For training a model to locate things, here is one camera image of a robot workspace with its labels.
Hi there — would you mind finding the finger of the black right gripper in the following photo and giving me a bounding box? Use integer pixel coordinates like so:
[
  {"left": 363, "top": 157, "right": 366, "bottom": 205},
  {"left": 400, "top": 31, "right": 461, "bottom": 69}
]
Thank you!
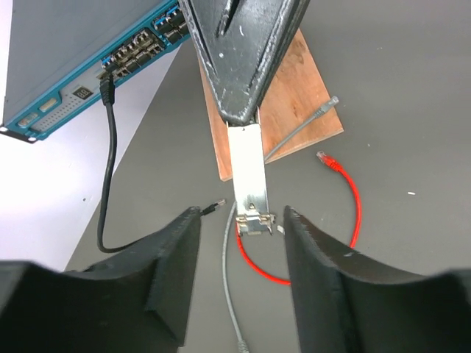
[
  {"left": 253, "top": 1, "right": 310, "bottom": 114},
  {"left": 180, "top": 1, "right": 281, "bottom": 124}
]

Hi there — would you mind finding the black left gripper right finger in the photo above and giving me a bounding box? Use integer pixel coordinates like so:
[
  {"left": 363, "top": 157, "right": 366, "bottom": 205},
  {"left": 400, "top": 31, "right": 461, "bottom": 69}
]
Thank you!
[{"left": 283, "top": 207, "right": 470, "bottom": 352}]

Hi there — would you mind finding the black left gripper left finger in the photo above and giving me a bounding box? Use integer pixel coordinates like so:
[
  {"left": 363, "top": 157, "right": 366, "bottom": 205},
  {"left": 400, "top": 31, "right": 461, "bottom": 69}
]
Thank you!
[{"left": 1, "top": 207, "right": 201, "bottom": 352}]

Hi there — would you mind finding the wooden board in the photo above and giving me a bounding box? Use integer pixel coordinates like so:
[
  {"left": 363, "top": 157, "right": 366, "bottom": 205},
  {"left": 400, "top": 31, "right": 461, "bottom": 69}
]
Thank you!
[{"left": 200, "top": 30, "right": 344, "bottom": 182}]

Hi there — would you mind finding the grey ethernet cable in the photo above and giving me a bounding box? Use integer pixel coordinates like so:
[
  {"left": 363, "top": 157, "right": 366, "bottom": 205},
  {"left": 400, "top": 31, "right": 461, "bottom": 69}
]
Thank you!
[{"left": 222, "top": 96, "right": 340, "bottom": 353}]

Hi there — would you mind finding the black ethernet cable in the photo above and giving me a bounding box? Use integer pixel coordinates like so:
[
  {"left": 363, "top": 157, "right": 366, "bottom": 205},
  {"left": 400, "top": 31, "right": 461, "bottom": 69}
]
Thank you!
[{"left": 96, "top": 71, "right": 227, "bottom": 254}]

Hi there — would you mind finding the red ethernet cable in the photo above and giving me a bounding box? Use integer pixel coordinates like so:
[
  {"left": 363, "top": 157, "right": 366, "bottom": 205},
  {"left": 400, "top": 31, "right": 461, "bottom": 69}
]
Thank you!
[{"left": 235, "top": 150, "right": 364, "bottom": 287}]

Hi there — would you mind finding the teal network switch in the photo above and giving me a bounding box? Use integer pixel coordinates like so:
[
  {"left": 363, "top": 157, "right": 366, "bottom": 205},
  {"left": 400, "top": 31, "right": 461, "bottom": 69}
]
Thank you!
[{"left": 1, "top": 0, "right": 190, "bottom": 143}]

